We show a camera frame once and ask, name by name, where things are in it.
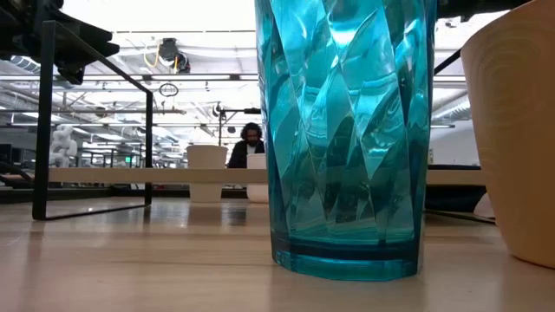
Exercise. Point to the pale pink cloth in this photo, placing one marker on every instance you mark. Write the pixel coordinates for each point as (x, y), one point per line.
(485, 209)

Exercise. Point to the wooden shelf with black frame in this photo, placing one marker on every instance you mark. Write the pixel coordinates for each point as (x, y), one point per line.
(130, 175)

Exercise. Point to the orange plastic cup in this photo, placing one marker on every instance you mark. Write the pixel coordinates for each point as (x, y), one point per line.
(520, 151)

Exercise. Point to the navy blue cloth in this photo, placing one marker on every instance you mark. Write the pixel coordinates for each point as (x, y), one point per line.
(451, 195)

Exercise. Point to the black aluminium rig frame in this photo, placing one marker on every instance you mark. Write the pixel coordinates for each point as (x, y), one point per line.
(86, 193)

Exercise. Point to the teal swirled bowl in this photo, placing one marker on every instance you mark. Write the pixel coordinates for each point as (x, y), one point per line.
(347, 143)

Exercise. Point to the person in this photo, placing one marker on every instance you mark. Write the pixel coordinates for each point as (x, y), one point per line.
(243, 151)

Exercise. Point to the black pole stand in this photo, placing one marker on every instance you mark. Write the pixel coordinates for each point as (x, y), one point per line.
(220, 125)

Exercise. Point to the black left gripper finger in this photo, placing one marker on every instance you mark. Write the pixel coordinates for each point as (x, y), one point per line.
(86, 43)

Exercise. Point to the beige paper cup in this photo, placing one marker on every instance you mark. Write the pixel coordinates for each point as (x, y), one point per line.
(206, 158)

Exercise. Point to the white crumpled sculpture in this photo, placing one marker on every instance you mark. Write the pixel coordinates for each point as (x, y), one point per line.
(63, 145)

